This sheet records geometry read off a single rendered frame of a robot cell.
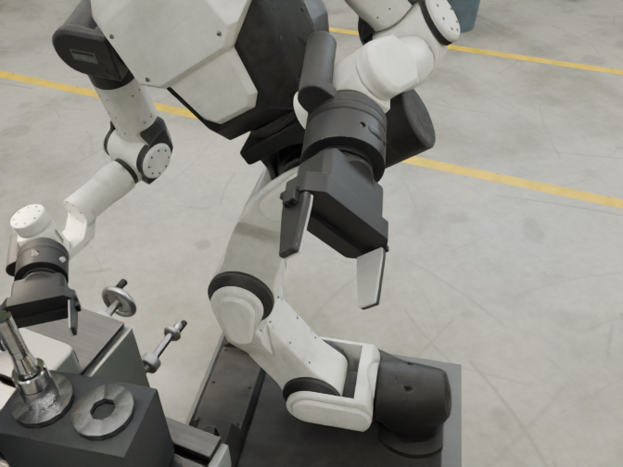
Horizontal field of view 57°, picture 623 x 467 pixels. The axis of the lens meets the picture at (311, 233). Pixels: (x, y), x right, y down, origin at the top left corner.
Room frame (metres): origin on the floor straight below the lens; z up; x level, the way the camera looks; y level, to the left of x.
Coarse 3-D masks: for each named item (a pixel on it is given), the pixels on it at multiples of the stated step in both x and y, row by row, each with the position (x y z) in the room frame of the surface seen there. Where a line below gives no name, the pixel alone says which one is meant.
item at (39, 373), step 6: (42, 360) 0.53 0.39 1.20; (36, 366) 0.52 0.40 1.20; (42, 366) 0.52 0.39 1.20; (12, 372) 0.51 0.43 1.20; (36, 372) 0.51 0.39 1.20; (42, 372) 0.51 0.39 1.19; (12, 378) 0.50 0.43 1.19; (18, 378) 0.50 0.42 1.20; (24, 378) 0.50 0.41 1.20; (30, 378) 0.50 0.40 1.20; (36, 378) 0.50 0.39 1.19; (42, 378) 0.51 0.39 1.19; (18, 384) 0.49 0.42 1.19; (24, 384) 0.49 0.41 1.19; (30, 384) 0.49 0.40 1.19
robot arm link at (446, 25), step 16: (352, 0) 0.84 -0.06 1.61; (368, 0) 0.83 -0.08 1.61; (384, 0) 0.83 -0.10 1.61; (400, 0) 0.84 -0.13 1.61; (416, 0) 0.84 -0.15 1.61; (432, 0) 0.83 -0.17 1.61; (368, 16) 0.84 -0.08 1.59; (384, 16) 0.84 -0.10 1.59; (400, 16) 0.83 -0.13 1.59; (432, 16) 0.81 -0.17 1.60; (448, 16) 0.84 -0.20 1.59; (368, 32) 0.86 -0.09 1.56; (432, 32) 0.81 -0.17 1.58; (448, 32) 0.81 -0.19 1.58
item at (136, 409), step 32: (64, 384) 0.54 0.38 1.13; (96, 384) 0.55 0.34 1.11; (128, 384) 0.55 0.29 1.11; (0, 416) 0.49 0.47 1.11; (32, 416) 0.48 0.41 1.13; (64, 416) 0.49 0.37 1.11; (96, 416) 0.49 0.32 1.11; (128, 416) 0.48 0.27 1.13; (160, 416) 0.53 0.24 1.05; (0, 448) 0.47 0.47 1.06; (32, 448) 0.45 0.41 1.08; (64, 448) 0.44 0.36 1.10; (96, 448) 0.44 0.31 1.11; (128, 448) 0.44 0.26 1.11; (160, 448) 0.51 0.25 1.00
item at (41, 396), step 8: (48, 376) 0.52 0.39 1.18; (40, 384) 0.50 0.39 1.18; (48, 384) 0.51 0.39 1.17; (24, 392) 0.49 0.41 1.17; (32, 392) 0.49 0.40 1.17; (40, 392) 0.50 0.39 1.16; (48, 392) 0.51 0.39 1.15; (56, 392) 0.52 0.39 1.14; (24, 400) 0.50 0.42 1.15; (32, 400) 0.49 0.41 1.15; (40, 400) 0.49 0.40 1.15; (48, 400) 0.50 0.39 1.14; (32, 408) 0.49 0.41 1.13; (40, 408) 0.49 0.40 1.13
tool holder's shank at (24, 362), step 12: (0, 312) 0.52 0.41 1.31; (0, 324) 0.50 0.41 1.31; (12, 324) 0.51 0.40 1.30; (0, 336) 0.51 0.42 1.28; (12, 336) 0.51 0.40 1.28; (12, 348) 0.50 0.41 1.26; (24, 348) 0.51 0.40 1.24; (12, 360) 0.51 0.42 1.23; (24, 360) 0.51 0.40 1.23; (36, 360) 0.52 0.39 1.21; (24, 372) 0.50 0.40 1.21
